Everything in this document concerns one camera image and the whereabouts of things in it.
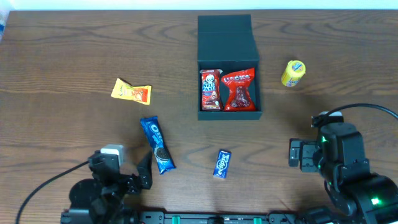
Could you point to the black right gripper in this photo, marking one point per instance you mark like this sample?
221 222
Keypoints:
305 155

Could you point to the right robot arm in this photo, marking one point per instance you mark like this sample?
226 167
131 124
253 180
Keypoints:
338 155

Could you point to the red Hello Panda box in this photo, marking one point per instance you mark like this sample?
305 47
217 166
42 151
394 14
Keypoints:
210 90

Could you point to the blue Oreo cookie pack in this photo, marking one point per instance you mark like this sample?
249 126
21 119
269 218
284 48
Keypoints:
155 138

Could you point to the black mounting rail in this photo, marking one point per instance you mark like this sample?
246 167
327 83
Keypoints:
190 218

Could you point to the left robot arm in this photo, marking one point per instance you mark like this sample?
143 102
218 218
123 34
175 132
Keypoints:
100 200

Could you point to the blue Eclipse mint box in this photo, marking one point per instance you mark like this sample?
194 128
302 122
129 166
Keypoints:
222 164

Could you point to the white blue object corner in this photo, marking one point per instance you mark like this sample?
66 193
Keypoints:
4 13

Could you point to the red Kracie candy bag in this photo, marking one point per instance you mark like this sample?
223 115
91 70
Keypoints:
238 83

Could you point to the yellow orange snack packet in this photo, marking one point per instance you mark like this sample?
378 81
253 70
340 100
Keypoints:
123 90

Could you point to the dark green open box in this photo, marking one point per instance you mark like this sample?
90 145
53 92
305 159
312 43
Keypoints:
227 43

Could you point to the yellow candy bottle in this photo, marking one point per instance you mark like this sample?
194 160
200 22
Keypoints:
293 72

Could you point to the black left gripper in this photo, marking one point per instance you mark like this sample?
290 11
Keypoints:
134 182

